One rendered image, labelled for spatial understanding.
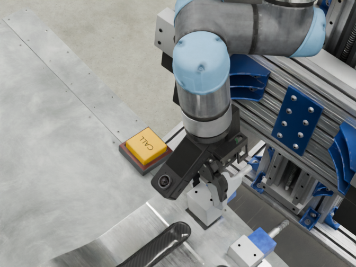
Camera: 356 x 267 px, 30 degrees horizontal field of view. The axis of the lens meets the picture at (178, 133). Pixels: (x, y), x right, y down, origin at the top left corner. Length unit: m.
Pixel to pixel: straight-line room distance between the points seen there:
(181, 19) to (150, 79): 1.59
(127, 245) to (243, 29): 0.44
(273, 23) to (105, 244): 0.48
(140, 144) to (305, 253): 0.81
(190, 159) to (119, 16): 1.80
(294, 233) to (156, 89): 0.83
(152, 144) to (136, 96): 1.16
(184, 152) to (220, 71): 0.19
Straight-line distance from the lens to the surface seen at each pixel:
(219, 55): 0.88
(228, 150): 1.04
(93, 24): 2.74
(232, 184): 1.12
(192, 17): 0.96
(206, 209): 1.14
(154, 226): 1.19
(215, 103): 0.92
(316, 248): 2.02
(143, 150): 1.33
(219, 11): 0.97
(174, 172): 1.03
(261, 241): 1.18
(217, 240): 1.19
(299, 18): 0.98
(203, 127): 0.96
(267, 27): 0.98
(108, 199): 1.31
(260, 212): 2.03
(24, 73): 1.51
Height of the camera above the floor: 1.93
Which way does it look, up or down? 54 degrees down
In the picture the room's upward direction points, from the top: 9 degrees clockwise
